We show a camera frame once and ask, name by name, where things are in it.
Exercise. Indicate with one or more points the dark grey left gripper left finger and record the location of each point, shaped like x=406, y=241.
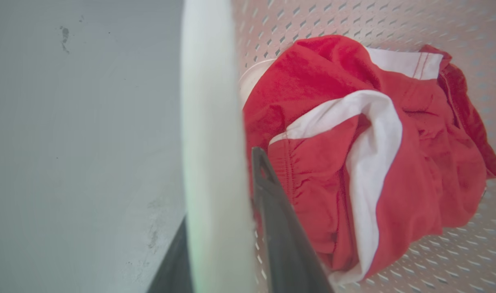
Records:
x=172, y=268

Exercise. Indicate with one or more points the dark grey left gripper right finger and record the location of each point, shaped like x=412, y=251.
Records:
x=284, y=236

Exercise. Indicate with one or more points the white perforated plastic laundry basket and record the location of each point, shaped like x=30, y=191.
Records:
x=215, y=134

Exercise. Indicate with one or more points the red and white garment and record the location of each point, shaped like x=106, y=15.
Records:
x=415, y=162

